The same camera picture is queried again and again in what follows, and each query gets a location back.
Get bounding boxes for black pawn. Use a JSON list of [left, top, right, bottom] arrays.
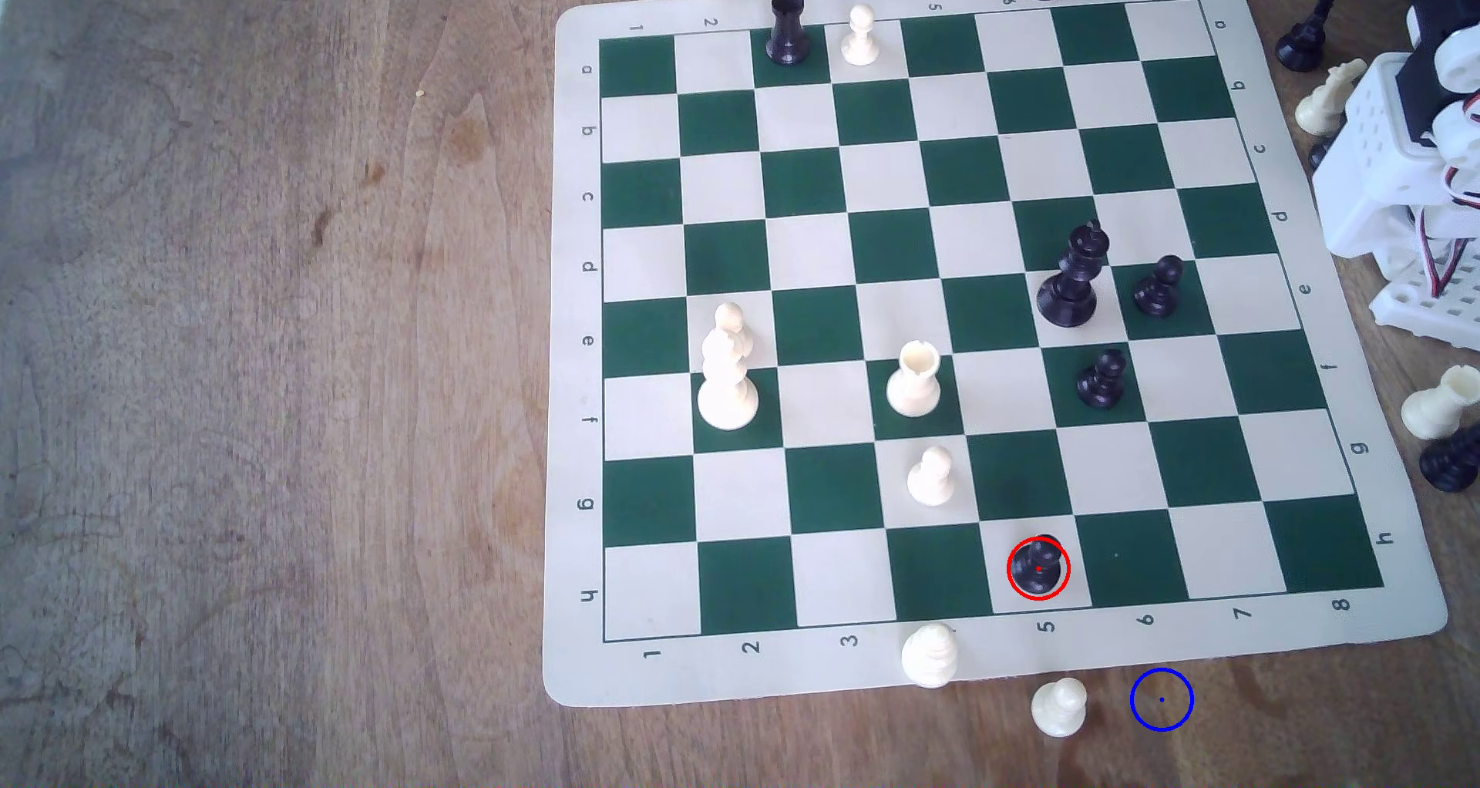
[[1076, 349, 1129, 411], [1011, 536, 1068, 596], [1133, 254, 1186, 318]]

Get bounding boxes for green and cream chess mat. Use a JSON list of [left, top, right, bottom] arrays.
[[541, 0, 1449, 711]]

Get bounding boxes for white ribbed chess piece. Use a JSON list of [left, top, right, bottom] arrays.
[[900, 622, 960, 690]]

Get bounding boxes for white rook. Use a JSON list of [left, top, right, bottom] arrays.
[[1401, 365, 1480, 441], [886, 340, 943, 419]]

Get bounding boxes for white pawn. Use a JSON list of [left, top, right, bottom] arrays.
[[840, 5, 881, 68], [1031, 678, 1088, 739], [906, 446, 957, 507]]

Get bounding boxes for black king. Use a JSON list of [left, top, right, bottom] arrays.
[[1036, 220, 1114, 329]]

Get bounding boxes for black rook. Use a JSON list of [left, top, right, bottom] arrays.
[[765, 0, 812, 68]]

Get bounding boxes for white knight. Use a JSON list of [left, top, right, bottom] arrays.
[[1295, 58, 1369, 137]]

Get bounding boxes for black bishop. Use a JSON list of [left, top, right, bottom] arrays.
[[1276, 0, 1339, 73]]

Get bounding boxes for black and red cable bundle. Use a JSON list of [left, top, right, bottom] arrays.
[[1416, 175, 1480, 304]]

